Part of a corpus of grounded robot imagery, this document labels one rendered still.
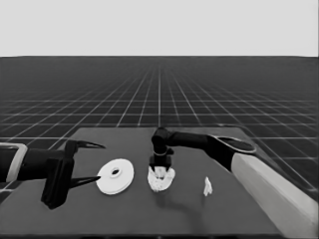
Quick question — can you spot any large thick white disc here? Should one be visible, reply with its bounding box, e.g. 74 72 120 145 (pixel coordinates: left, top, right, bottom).
95 158 136 196

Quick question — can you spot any small white T-shaped piece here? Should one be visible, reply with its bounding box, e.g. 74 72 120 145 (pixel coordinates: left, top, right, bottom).
202 175 214 197

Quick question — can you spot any white round carrier with pins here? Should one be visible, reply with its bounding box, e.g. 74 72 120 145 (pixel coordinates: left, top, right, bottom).
147 165 176 194

